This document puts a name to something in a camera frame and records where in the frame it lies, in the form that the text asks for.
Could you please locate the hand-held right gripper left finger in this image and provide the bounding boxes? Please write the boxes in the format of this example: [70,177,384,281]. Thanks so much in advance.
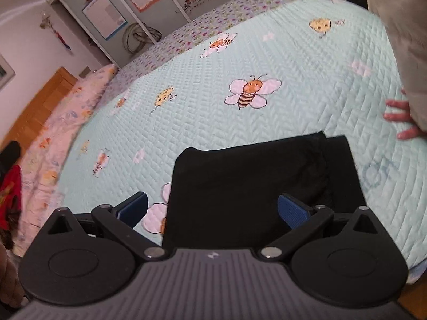
[40,191,167,261]

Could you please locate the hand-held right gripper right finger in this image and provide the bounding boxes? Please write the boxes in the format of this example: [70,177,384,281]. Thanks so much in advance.
[258,193,388,261]

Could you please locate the black pants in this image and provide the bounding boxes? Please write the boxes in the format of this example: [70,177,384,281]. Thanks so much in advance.
[161,131,367,252]

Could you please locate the pink floral pillow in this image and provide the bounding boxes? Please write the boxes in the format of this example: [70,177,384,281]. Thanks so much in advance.
[18,65,119,257]

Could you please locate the bee print quilt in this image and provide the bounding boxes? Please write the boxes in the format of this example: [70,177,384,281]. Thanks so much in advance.
[55,0,421,284]

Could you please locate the red cloth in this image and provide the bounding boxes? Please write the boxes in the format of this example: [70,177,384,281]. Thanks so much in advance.
[0,165,22,230]

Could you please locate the wooden headboard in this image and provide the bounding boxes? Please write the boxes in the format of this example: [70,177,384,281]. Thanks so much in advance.
[0,67,79,147]

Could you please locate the blue framed paper sheet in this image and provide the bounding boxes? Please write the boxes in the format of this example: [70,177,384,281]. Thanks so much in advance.
[82,0,128,41]

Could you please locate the white wardrobe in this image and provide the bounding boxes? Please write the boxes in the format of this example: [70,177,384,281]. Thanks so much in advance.
[37,0,271,69]

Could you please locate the purple floral bed sheet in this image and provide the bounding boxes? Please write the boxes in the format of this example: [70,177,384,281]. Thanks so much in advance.
[98,0,314,105]

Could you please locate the framed wall picture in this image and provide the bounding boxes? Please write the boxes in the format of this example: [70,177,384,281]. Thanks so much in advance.
[0,55,15,89]

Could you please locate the hanging wall ornament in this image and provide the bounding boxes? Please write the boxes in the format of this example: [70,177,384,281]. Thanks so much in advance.
[40,9,73,54]

